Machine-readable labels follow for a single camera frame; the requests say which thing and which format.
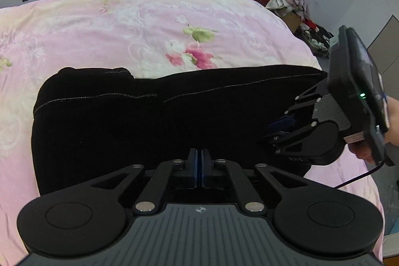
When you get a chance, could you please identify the black velvet pants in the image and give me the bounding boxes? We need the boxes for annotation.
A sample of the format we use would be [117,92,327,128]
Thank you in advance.
[31,65,325,195]

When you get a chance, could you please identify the black cable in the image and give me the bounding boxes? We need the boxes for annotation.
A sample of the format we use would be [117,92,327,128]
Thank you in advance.
[332,159,388,190]

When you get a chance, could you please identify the open box of shoes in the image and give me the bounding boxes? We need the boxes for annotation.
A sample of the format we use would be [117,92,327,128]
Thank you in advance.
[294,19,334,57]

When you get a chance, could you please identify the pile of clothes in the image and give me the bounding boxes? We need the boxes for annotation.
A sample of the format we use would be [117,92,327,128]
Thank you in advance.
[253,0,310,20]

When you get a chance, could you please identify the pink floral bed quilt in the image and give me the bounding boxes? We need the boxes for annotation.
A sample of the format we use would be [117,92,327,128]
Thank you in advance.
[1,0,384,265]

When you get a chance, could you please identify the brown cardboard box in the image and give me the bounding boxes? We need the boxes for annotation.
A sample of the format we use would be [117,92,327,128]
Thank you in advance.
[281,12,302,34]

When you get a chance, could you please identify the person's right hand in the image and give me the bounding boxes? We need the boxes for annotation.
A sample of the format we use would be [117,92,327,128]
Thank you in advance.
[348,96,399,164]

